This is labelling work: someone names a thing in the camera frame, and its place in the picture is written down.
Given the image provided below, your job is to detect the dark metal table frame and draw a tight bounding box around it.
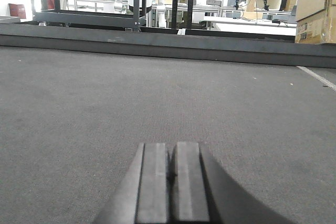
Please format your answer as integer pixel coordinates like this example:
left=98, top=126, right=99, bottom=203
left=31, top=0, right=197, bottom=32

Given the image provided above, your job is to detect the white work table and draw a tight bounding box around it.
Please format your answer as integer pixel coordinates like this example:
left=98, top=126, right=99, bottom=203
left=203, top=16, right=297, bottom=36

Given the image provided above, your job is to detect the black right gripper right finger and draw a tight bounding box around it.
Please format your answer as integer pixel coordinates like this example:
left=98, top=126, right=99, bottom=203
left=172, top=142, right=292, bottom=223

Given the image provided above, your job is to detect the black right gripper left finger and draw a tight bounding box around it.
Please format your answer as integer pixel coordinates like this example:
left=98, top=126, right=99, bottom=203
left=93, top=143, right=169, bottom=223

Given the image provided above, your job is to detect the brown cardboard box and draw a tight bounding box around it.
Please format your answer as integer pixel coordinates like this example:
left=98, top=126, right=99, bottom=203
left=295, top=0, right=335, bottom=44

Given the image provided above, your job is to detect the red bag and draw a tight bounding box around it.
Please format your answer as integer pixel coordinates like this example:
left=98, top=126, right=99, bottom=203
left=8, top=3, right=26, bottom=19

